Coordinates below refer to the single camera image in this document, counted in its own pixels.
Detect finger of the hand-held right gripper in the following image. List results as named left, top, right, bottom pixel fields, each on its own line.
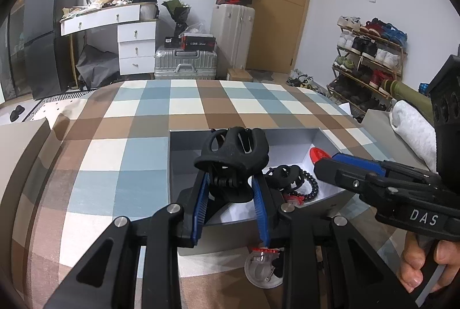
left=313, top=157, right=396, bottom=204
left=331, top=152, right=442, bottom=185

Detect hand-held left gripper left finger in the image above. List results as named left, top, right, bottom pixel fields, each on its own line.
left=45, top=170, right=212, bottom=309

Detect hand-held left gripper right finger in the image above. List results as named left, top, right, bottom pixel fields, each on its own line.
left=251, top=174, right=417, bottom=309

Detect black bead bracelet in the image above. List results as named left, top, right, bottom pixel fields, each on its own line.
left=283, top=168, right=320, bottom=202

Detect silver cardboard box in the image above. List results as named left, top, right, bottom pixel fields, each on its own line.
left=168, top=128, right=365, bottom=256

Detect large black claw hair clip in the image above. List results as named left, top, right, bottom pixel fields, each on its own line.
left=193, top=126, right=271, bottom=204

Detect person's right hand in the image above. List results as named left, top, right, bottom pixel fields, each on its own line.
left=397, top=233, right=460, bottom=294

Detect grey flat panel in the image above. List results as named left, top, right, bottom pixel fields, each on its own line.
left=361, top=109, right=394, bottom=145

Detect clear red-capped container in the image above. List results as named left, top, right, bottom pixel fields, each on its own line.
left=244, top=247, right=285, bottom=290

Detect white rolled blanket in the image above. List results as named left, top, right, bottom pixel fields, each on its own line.
left=390, top=99, right=438, bottom=172

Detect checked bedspread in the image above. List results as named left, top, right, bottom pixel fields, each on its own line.
left=10, top=79, right=460, bottom=309

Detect shoes on floor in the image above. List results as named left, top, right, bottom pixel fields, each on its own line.
left=287, top=70, right=321, bottom=91

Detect wooden shoe rack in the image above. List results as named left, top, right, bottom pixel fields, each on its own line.
left=326, top=24, right=407, bottom=113

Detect rows of shoes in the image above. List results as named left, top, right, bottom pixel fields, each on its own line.
left=331, top=16, right=409, bottom=105

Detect small cardboard box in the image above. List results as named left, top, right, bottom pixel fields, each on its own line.
left=227, top=68, right=254, bottom=83

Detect silver suitcase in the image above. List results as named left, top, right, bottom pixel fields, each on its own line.
left=154, top=45, right=219, bottom=80

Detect red and black box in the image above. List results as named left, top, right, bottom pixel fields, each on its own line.
left=180, top=34, right=216, bottom=51

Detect wooden door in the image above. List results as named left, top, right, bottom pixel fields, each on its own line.
left=245, top=0, right=319, bottom=74

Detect white suitcase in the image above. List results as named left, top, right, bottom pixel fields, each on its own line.
left=210, top=4, right=257, bottom=80

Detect black cloth bag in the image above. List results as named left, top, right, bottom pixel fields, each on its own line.
left=76, top=45, right=121, bottom=87

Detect white vanity desk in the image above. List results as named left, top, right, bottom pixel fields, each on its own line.
left=60, top=3, right=159, bottom=76

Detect striped floor mat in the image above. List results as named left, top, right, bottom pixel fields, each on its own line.
left=23, top=91, right=91, bottom=123

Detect dark wrapped bouquet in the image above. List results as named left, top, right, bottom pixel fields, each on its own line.
left=161, top=0, right=193, bottom=39

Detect white ribbed bin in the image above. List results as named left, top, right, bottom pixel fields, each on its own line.
left=139, top=2, right=159, bottom=21

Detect black slipper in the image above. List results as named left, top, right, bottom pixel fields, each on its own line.
left=9, top=105, right=26, bottom=122

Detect dark grey refrigerator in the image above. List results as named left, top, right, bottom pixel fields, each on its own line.
left=23, top=0, right=84, bottom=101

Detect glass cabinet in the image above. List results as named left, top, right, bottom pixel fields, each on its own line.
left=0, top=0, right=29, bottom=105

